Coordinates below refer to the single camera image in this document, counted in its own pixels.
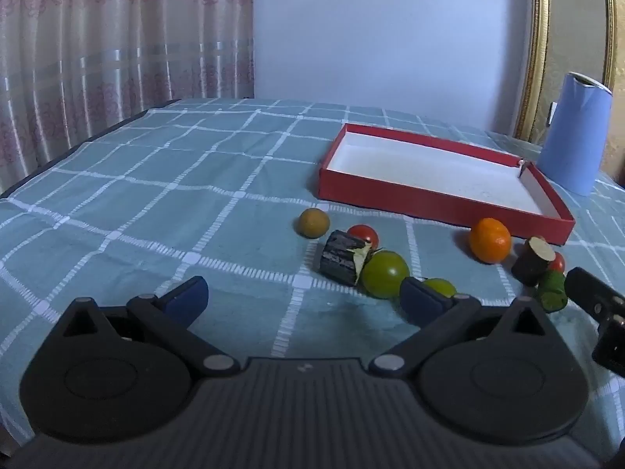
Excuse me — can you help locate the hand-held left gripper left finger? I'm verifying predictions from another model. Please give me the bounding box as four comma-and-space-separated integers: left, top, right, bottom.
59, 276, 241, 378

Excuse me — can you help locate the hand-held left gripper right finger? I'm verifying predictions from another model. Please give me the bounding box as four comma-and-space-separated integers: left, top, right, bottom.
368, 276, 557, 378

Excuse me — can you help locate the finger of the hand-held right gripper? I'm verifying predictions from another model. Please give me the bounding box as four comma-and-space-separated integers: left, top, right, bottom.
565, 267, 625, 320
591, 319, 625, 378

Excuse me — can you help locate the large green tomato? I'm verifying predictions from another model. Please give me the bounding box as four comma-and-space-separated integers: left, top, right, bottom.
361, 250, 411, 300

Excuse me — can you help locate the brown sugarcane stub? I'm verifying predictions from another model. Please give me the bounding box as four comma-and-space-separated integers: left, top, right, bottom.
511, 236, 556, 287

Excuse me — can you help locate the dark sugarcane piece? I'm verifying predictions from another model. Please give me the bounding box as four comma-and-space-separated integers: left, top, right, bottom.
318, 230, 373, 287

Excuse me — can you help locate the red shallow cardboard box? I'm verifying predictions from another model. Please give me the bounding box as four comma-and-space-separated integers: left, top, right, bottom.
318, 124, 576, 246

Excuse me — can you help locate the brown round longan fruit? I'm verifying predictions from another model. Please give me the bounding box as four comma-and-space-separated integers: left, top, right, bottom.
299, 208, 329, 239

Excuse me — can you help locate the small green tomato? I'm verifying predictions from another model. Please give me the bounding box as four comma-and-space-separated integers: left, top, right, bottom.
424, 278, 458, 299

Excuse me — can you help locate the green cucumber piece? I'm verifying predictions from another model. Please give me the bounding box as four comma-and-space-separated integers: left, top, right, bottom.
537, 270, 568, 313

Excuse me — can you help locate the large red tomato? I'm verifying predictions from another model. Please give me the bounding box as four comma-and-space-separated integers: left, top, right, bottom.
346, 225, 380, 251

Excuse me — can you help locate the orange tangerine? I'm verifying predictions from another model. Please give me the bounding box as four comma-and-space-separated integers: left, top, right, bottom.
469, 218, 512, 263

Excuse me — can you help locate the teal checkered tablecloth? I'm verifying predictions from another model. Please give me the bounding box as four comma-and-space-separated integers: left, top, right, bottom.
0, 98, 625, 460

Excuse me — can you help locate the beige floral curtain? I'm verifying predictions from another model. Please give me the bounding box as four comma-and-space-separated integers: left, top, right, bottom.
0, 0, 257, 192

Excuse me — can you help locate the gold ornate frame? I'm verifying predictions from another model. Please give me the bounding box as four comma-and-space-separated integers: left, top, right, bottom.
512, 0, 625, 189

